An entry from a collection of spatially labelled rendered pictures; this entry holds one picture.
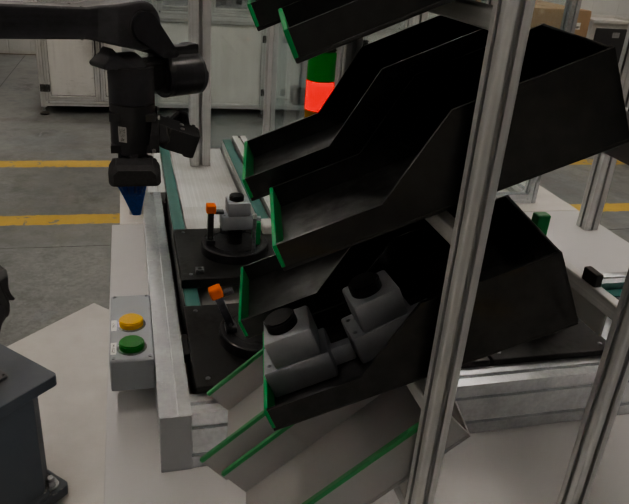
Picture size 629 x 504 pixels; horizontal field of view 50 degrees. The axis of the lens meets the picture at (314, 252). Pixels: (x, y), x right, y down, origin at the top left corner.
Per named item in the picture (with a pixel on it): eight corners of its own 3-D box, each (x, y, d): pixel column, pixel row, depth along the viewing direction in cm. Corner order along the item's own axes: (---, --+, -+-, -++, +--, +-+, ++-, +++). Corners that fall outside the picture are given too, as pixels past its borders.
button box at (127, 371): (111, 392, 108) (108, 360, 105) (112, 323, 126) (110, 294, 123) (155, 388, 110) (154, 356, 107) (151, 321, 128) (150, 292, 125)
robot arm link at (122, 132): (104, 120, 77) (159, 121, 79) (108, 85, 93) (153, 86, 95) (108, 188, 81) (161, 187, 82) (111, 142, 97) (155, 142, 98)
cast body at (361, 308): (363, 365, 63) (337, 305, 60) (349, 342, 67) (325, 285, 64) (443, 327, 63) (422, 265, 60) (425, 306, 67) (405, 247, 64)
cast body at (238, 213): (222, 231, 137) (222, 199, 134) (219, 222, 141) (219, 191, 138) (262, 229, 139) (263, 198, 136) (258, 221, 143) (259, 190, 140)
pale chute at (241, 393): (226, 481, 81) (199, 461, 79) (230, 410, 93) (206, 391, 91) (410, 345, 74) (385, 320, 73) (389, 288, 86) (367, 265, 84)
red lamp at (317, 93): (308, 112, 115) (310, 83, 113) (301, 105, 119) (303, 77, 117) (336, 112, 116) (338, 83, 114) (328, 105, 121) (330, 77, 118)
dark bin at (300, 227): (283, 272, 53) (246, 190, 50) (278, 209, 65) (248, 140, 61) (631, 142, 50) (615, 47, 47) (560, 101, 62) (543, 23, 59)
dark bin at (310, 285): (246, 339, 73) (218, 284, 70) (248, 282, 84) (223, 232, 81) (494, 248, 70) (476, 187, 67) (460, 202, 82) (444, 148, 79)
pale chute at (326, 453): (246, 590, 68) (214, 568, 66) (247, 491, 80) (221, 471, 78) (471, 436, 61) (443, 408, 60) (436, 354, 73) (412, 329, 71)
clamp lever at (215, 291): (225, 329, 109) (208, 293, 105) (224, 323, 111) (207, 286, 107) (246, 321, 109) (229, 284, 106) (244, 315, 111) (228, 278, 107)
